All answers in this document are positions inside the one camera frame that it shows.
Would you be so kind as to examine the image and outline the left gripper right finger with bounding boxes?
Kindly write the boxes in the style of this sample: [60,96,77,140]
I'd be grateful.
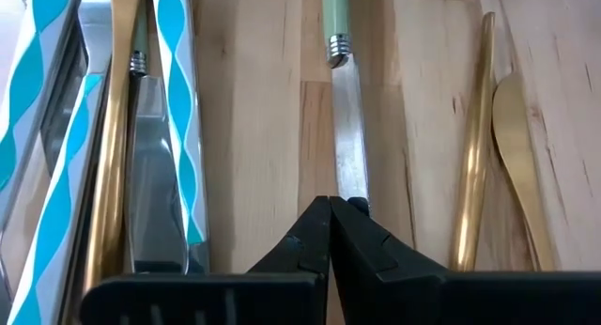
[329,194,601,325]

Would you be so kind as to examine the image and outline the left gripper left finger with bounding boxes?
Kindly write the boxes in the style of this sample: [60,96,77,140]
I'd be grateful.
[80,194,332,325]

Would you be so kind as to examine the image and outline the teal wave-patterned cutlery piece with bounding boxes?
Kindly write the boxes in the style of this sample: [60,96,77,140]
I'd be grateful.
[0,0,88,232]
[148,0,211,275]
[5,72,107,325]

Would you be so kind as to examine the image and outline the green-handled knife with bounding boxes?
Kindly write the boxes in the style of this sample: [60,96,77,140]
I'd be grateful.
[122,5,190,275]
[320,0,373,216]

